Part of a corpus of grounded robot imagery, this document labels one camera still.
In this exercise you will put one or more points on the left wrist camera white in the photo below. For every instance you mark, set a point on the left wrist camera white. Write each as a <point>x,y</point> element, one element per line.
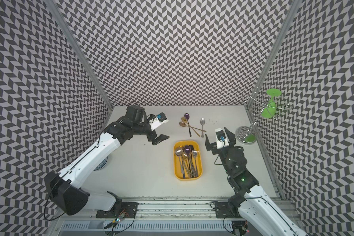
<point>157,121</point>

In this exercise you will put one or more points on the ornate gold small spoon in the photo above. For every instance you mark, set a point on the ornate gold small spoon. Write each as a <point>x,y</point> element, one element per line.
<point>186,164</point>

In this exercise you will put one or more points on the silver spoon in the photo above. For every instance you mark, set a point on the silver spoon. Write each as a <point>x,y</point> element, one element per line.
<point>179,153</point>
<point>202,122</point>
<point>195,154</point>

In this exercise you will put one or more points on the rose gold spoon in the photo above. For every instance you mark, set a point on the rose gold spoon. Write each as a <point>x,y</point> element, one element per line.
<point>182,124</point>

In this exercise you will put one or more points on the blue patterned bowl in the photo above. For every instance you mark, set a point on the blue patterned bowl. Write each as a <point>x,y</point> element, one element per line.
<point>102,164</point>

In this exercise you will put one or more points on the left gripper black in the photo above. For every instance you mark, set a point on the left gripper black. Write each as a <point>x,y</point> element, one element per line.
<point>158,139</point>

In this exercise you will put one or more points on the silver spoon upright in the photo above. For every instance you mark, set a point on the silver spoon upright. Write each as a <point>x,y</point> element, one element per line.
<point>202,122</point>

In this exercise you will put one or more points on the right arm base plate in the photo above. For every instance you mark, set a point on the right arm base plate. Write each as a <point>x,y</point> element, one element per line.
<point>224,209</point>

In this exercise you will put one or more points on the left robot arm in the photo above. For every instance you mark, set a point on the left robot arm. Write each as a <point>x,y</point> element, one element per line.
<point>65,187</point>

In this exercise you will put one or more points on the chrome cup holder rack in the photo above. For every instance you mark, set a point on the chrome cup holder rack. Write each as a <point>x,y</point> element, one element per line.
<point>241,131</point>

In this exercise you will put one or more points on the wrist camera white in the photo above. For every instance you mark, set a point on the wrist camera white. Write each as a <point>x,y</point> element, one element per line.
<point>221,139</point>
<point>157,121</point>

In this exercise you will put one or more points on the purple spoon long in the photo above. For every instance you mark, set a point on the purple spoon long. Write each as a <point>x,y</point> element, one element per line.
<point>187,116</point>

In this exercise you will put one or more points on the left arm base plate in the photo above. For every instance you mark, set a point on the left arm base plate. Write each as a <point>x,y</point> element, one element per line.
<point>128,208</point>

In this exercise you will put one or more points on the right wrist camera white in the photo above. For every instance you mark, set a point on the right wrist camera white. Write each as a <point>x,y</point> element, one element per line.
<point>221,139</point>

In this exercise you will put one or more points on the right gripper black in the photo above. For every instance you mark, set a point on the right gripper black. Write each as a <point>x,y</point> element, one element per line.
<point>212,147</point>

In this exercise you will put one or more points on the yellow storage box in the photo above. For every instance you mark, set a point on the yellow storage box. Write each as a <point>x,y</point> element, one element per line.
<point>194,146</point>

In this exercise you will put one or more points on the green plastic goblet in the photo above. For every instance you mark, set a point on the green plastic goblet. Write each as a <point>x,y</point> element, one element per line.
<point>268,110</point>

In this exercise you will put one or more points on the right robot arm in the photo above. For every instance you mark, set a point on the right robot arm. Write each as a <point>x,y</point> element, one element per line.
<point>250,201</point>

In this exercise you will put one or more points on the aluminium rail frame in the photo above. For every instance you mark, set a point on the aluminium rail frame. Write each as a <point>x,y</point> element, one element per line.
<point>156,216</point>

